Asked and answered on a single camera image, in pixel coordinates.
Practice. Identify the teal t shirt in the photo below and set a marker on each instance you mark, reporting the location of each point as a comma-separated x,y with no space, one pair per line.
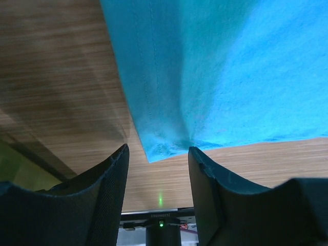
217,74

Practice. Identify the olive green plastic bin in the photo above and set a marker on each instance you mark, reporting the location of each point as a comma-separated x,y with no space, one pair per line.
23,172

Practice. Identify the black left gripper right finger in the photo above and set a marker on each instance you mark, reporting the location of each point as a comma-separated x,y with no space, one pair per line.
231,210

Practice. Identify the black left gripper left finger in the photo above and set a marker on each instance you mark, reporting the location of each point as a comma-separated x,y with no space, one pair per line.
84,210

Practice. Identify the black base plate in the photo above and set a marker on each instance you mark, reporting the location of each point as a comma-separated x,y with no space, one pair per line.
184,217

